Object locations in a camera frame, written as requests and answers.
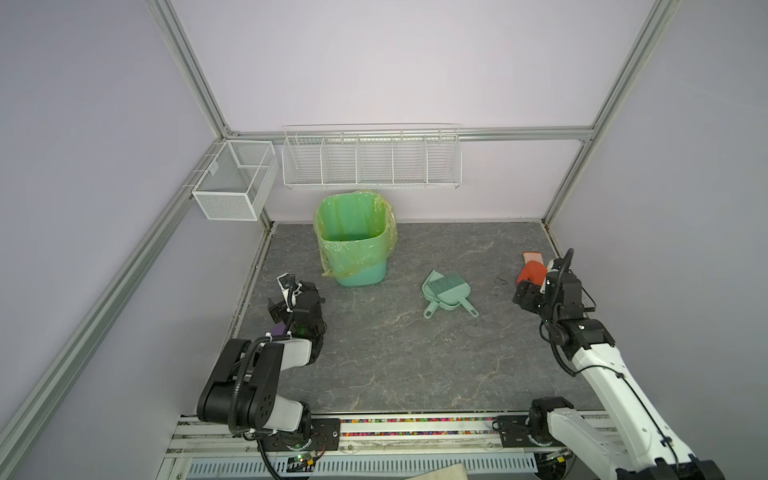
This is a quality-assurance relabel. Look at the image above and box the purple pink scoop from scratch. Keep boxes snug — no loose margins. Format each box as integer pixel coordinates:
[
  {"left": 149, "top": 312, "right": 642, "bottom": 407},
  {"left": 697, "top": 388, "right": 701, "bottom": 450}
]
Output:
[{"left": 269, "top": 322, "right": 287, "bottom": 337}]

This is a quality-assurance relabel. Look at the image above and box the mint green dustpan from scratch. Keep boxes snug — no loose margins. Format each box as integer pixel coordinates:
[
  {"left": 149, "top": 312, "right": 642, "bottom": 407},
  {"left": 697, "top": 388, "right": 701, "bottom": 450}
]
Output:
[{"left": 421, "top": 270, "right": 461, "bottom": 319}]

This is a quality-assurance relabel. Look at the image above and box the green trash bin with bag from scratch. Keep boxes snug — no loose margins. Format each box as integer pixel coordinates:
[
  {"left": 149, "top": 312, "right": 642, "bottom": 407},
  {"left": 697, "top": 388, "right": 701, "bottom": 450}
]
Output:
[{"left": 314, "top": 191, "right": 398, "bottom": 287}]

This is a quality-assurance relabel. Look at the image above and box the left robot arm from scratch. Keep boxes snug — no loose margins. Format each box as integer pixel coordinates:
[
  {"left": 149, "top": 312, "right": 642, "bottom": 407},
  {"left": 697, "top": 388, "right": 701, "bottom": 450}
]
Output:
[{"left": 196, "top": 273, "right": 327, "bottom": 444}]

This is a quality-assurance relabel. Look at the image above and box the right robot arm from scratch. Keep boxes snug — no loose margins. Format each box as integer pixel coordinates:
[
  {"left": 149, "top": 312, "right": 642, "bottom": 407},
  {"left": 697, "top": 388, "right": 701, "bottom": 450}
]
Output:
[{"left": 514, "top": 250, "right": 724, "bottom": 479}]

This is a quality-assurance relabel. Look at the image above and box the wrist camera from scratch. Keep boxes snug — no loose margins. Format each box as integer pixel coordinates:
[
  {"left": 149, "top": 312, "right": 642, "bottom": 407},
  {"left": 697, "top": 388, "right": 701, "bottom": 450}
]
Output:
[
  {"left": 277, "top": 273, "right": 297, "bottom": 296},
  {"left": 542, "top": 258, "right": 563, "bottom": 290}
]

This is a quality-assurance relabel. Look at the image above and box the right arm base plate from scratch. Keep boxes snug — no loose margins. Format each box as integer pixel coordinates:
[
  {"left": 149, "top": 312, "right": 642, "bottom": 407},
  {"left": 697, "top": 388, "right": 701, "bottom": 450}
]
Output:
[{"left": 492, "top": 415, "right": 563, "bottom": 448}]

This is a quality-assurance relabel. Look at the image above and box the small white wire basket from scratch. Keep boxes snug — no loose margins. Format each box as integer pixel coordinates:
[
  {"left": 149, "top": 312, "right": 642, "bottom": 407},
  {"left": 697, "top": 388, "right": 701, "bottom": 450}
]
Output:
[{"left": 192, "top": 140, "right": 279, "bottom": 222}]

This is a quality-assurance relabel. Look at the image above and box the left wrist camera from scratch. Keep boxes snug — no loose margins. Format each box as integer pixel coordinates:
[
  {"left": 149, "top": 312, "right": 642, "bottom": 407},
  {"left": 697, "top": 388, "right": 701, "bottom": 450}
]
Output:
[{"left": 277, "top": 273, "right": 297, "bottom": 296}]

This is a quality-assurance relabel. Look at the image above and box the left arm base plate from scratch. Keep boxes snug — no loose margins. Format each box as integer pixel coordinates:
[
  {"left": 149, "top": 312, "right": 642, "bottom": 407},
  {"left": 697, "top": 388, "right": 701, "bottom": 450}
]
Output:
[{"left": 262, "top": 417, "right": 341, "bottom": 452}]

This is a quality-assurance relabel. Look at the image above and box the long white wire basket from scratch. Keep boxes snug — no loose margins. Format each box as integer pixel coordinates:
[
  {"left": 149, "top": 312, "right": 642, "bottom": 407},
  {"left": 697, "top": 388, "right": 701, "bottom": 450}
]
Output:
[{"left": 282, "top": 123, "right": 463, "bottom": 189}]

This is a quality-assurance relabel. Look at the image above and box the mint green hand brush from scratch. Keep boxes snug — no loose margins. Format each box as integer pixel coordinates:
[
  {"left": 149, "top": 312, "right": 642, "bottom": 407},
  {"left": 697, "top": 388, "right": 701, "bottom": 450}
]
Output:
[{"left": 428, "top": 272, "right": 479, "bottom": 318}]

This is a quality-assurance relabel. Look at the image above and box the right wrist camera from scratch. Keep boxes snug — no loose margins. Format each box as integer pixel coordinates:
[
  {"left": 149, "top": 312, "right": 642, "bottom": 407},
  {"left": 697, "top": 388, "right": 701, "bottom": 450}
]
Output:
[{"left": 542, "top": 258, "right": 563, "bottom": 290}]

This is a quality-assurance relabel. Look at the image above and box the red rubber glove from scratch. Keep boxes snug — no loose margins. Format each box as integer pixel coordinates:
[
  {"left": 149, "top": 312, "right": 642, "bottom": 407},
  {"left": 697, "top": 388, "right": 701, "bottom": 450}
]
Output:
[{"left": 516, "top": 251, "right": 548, "bottom": 286}]

